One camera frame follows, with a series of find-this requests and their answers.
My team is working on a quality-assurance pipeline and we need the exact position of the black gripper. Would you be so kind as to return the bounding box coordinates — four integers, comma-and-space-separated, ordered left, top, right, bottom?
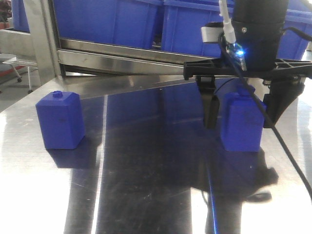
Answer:
183, 25, 312, 129

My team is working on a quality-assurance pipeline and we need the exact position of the blue block part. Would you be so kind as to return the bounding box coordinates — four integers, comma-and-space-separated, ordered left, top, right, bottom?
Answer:
220, 85, 264, 152
36, 91, 85, 150

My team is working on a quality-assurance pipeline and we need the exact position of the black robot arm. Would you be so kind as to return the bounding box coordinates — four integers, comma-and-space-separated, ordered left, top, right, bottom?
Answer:
183, 0, 312, 129

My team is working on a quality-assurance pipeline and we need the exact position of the blue plastic bin far right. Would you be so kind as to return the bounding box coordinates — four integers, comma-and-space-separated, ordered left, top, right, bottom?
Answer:
277, 10, 312, 60

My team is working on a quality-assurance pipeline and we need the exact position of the blue plastic bin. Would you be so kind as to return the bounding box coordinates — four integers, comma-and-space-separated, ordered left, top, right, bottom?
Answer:
277, 10, 312, 60
161, 0, 222, 58
11, 0, 30, 33
53, 0, 163, 49

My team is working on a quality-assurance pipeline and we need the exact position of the blue plastic bin middle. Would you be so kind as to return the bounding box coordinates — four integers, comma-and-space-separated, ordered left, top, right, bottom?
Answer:
161, 0, 222, 58

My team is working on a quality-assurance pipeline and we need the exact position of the wheeled metal cart background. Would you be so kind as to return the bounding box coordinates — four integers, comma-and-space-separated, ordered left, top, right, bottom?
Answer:
0, 53, 37, 94

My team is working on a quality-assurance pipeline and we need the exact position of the blue plastic bin far left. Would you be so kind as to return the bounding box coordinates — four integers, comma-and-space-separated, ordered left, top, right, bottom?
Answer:
11, 0, 30, 33

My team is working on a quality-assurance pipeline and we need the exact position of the black cable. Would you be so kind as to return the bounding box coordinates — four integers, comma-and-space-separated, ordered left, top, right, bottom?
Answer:
217, 26, 312, 198

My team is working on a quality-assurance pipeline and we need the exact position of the white cable connector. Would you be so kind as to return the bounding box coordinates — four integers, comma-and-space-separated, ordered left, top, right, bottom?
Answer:
218, 0, 236, 44

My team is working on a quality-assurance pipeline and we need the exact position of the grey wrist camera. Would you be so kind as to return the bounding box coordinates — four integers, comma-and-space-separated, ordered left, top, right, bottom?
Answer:
201, 22, 223, 43

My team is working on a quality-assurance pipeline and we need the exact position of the stainless steel shelf frame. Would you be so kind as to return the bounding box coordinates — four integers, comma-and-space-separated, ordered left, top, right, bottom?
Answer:
0, 0, 206, 85

